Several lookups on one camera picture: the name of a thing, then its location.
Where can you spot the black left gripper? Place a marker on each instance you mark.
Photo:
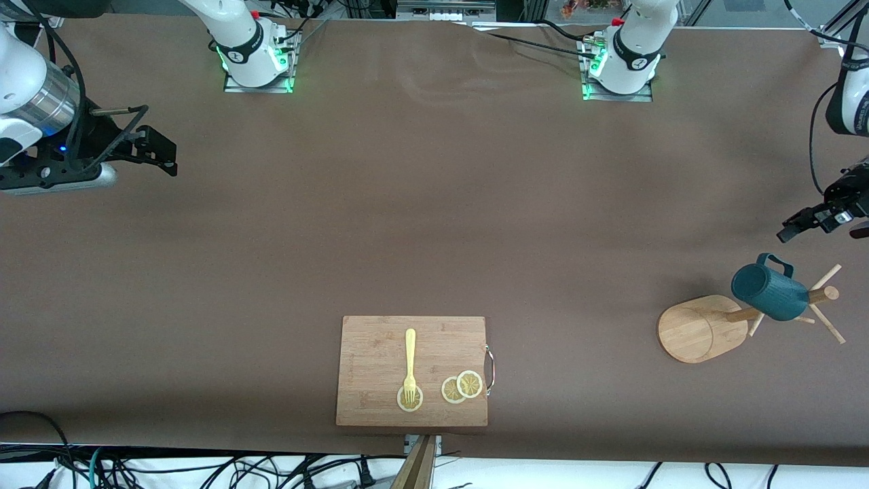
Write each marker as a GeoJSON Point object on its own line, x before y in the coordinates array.
{"type": "Point", "coordinates": [844, 193]}

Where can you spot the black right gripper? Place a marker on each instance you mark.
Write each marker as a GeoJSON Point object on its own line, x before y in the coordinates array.
{"type": "Point", "coordinates": [102, 145]}

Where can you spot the teal cup yellow inside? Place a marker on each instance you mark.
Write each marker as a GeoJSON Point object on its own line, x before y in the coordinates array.
{"type": "Point", "coordinates": [770, 292]}

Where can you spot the wooden mug rack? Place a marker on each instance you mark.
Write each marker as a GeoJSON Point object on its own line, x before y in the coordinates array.
{"type": "Point", "coordinates": [692, 329]}

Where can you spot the brown table cover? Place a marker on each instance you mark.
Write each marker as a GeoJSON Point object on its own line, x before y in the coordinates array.
{"type": "Point", "coordinates": [434, 204]}

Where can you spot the bamboo cutting board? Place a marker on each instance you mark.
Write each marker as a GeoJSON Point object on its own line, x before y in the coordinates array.
{"type": "Point", "coordinates": [373, 360]}

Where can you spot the yellow plastic fork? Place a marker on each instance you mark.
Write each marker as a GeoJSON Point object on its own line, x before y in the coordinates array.
{"type": "Point", "coordinates": [410, 346]}

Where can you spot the grey power strip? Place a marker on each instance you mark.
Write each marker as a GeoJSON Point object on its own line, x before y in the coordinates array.
{"type": "Point", "coordinates": [445, 12]}

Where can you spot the lemon slice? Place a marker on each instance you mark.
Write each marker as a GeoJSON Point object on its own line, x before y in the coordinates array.
{"type": "Point", "coordinates": [470, 384]}
{"type": "Point", "coordinates": [449, 392]}
{"type": "Point", "coordinates": [411, 407]}

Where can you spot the black power plug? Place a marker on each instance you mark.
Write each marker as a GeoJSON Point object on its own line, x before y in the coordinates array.
{"type": "Point", "coordinates": [365, 472]}

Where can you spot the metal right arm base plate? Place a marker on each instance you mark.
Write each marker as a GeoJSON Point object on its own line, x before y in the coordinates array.
{"type": "Point", "coordinates": [234, 87]}

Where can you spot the short aluminium frame profile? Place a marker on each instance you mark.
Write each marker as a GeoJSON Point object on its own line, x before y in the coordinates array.
{"type": "Point", "coordinates": [54, 22]}

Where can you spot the long aluminium frame profile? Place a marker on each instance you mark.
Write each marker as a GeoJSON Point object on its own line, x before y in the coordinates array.
{"type": "Point", "coordinates": [829, 37]}

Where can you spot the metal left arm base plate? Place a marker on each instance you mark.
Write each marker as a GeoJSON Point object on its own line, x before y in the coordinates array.
{"type": "Point", "coordinates": [645, 97]}

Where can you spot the wooden post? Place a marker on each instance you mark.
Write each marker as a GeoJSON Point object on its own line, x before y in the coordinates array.
{"type": "Point", "coordinates": [417, 468]}

